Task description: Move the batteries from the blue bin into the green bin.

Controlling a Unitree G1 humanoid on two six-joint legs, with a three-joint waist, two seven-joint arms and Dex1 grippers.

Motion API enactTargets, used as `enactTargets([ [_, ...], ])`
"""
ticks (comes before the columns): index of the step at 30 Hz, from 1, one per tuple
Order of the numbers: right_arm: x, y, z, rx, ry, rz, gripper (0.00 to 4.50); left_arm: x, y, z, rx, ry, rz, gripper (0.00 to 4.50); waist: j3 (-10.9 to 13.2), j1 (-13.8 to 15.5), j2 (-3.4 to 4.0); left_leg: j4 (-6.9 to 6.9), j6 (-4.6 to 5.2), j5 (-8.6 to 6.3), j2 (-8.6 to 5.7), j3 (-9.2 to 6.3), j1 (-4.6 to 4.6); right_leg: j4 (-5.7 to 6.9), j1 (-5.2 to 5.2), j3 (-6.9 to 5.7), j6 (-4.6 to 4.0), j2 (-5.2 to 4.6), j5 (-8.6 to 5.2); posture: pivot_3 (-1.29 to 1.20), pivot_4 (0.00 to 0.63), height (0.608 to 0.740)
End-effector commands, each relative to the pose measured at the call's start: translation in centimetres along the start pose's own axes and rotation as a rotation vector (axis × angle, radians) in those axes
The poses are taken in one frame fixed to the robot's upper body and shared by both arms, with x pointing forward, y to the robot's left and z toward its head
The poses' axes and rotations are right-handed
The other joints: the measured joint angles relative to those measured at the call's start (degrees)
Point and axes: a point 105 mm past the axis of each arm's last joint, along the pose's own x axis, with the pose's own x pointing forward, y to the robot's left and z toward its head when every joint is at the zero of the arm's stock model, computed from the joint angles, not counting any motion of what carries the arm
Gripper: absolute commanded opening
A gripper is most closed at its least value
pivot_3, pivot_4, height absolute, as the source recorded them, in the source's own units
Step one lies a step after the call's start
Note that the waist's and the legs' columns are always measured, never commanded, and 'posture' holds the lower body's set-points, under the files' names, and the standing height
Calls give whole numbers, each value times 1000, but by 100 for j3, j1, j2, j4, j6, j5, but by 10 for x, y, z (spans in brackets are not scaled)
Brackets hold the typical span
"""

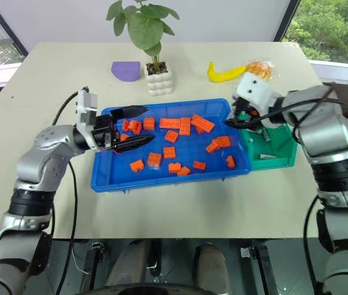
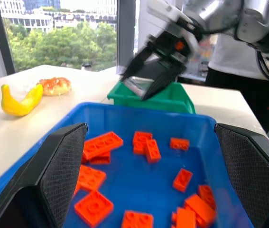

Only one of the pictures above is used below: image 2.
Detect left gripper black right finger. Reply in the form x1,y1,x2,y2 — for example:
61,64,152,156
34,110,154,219
214,123,269,228

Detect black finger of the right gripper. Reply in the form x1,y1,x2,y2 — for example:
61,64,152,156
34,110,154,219
142,62,187,101
121,46,160,83

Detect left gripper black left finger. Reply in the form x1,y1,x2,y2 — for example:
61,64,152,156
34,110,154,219
0,122,89,228

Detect green plastic tray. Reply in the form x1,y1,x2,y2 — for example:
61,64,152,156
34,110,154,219
107,79,196,114

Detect white window pillar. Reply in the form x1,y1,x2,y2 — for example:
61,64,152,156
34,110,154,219
116,0,141,74

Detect person in white shirt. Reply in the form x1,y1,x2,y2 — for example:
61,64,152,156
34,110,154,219
205,33,269,133

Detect yellow toy banana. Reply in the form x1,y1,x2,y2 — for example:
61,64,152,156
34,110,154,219
0,83,44,117

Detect bread in clear wrap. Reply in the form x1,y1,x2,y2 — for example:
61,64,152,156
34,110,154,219
24,76,72,96

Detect blue plastic tray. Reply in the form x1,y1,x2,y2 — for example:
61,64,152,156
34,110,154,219
0,102,255,228

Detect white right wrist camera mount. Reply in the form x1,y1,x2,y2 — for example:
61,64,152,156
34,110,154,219
146,0,200,60

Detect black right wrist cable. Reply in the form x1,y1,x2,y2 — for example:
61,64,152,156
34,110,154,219
191,14,269,84

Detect dark window frame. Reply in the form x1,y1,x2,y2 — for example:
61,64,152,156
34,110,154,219
0,0,16,75

